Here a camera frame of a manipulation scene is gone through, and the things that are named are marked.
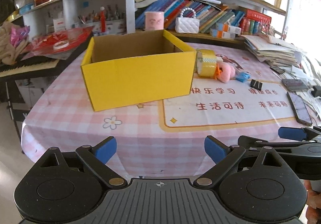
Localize white bookshelf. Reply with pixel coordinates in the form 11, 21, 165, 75
14, 0, 294, 44

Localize pink foil bag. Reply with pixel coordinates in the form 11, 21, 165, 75
10, 26, 30, 47

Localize pink plush toy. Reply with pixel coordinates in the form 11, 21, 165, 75
215, 61, 236, 81

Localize white brush tray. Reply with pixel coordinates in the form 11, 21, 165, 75
78, 8, 126, 34

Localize stack of worn workbooks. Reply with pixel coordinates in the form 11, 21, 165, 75
242, 35, 305, 66

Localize red gift box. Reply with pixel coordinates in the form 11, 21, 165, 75
241, 9, 272, 23

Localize dark grey rectangular device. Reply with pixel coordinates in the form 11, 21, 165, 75
281, 78, 308, 92

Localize small black device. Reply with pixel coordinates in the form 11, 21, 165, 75
270, 65, 286, 74

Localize pink cylindrical cup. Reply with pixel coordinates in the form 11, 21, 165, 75
145, 11, 165, 31

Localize blue pencil sharpener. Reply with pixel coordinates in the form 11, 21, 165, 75
236, 71, 251, 82

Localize white orange small box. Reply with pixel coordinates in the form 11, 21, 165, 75
210, 29, 236, 40
215, 23, 242, 35

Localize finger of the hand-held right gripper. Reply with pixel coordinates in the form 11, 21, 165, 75
278, 126, 321, 141
238, 136, 321, 155

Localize white red box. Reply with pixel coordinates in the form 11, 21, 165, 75
53, 18, 66, 32

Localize beige cloth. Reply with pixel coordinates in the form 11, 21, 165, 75
0, 22, 28, 65

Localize red toy bottle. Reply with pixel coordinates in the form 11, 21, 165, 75
100, 7, 106, 32

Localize row of colourful bottles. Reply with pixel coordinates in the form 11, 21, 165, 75
239, 17, 261, 35

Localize white tape roll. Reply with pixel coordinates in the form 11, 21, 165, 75
53, 40, 69, 50

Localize white quilted handbag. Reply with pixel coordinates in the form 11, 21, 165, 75
175, 8, 200, 34

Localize row of colourful books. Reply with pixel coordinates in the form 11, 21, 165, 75
135, 0, 245, 34

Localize person's right hand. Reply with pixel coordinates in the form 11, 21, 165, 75
305, 180, 321, 224

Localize yellow cardboard box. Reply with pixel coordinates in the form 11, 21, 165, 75
80, 30, 197, 112

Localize pile of loose papers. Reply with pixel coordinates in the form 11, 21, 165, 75
291, 51, 321, 124

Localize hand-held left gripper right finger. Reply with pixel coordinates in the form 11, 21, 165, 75
193, 136, 285, 187

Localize black smartphone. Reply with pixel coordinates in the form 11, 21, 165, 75
286, 92, 313, 125

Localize red paper decorations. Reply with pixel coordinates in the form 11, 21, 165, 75
21, 26, 94, 60

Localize black piano keyboard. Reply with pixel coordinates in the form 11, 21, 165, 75
0, 57, 61, 76

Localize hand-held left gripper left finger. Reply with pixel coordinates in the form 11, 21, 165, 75
33, 136, 127, 187

